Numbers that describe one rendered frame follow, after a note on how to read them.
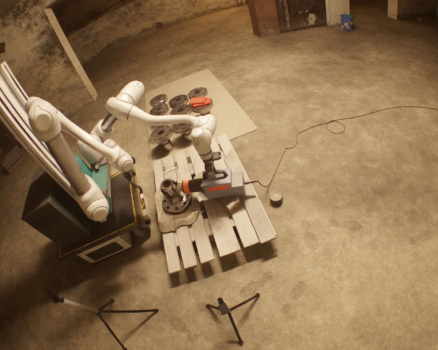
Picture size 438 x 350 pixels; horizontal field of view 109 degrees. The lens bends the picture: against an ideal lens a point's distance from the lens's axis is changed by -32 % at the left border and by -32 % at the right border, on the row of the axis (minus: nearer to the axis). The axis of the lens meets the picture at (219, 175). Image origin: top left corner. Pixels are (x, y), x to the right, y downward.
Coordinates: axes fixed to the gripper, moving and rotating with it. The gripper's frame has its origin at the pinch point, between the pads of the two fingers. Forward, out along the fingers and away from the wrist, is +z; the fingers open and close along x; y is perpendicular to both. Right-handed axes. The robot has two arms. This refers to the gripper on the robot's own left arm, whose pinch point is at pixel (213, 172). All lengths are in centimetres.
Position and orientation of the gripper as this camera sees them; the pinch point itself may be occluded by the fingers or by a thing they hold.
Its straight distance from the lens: 159.3
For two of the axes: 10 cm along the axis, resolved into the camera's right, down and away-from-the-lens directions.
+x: -0.3, 7.7, -6.4
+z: 2.4, 6.3, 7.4
